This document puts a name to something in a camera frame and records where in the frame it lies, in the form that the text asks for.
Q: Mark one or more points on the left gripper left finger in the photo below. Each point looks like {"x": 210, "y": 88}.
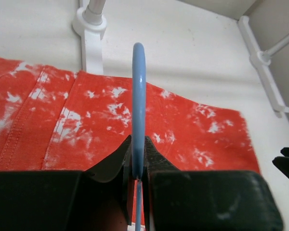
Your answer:
{"x": 108, "y": 189}

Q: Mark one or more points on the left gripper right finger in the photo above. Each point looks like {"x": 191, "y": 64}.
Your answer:
{"x": 153, "y": 161}

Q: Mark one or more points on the red white patterned trousers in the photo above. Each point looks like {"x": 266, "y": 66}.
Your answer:
{"x": 56, "y": 124}

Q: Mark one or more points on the blue wire hanger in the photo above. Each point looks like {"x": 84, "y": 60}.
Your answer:
{"x": 138, "y": 123}

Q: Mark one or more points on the white clothes rack frame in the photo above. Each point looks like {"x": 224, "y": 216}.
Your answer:
{"x": 90, "y": 24}

